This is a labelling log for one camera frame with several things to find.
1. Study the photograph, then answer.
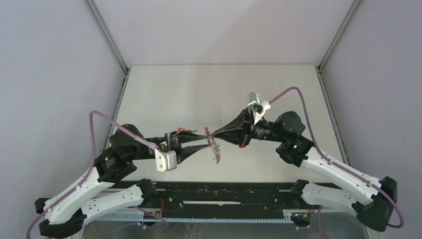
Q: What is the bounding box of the red handled keyring holder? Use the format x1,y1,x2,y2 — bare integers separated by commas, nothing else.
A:
205,127,221,164

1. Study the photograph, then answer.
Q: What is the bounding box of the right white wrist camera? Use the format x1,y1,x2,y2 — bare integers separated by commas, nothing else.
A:
246,92,271,125

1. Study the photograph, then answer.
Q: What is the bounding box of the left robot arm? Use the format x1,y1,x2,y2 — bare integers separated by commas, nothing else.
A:
35,124,206,239

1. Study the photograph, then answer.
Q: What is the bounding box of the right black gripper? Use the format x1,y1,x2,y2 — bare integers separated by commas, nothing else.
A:
212,107,286,148

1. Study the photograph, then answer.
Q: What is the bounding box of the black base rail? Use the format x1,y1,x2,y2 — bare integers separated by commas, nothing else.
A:
105,180,317,220

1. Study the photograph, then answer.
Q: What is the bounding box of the white slotted cable duct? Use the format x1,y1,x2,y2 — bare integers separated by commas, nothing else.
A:
96,211,311,224

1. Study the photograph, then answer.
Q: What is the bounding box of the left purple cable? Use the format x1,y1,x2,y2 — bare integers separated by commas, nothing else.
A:
25,110,170,239

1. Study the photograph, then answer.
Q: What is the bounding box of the purple cable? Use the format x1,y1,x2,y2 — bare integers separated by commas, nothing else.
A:
268,86,405,229
25,110,170,239

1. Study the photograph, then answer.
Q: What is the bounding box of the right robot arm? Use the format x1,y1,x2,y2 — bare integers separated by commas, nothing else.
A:
213,108,398,232

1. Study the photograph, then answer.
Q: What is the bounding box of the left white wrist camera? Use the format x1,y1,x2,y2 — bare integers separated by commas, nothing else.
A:
154,149,178,172

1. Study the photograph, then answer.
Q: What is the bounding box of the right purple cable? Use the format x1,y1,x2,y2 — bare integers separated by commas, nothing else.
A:
268,86,405,229

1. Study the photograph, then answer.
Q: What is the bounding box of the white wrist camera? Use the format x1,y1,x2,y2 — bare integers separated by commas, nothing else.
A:
154,149,178,172
246,92,271,125

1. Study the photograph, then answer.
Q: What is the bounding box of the red tagged key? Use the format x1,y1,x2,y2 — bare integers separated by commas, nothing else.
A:
177,127,197,133

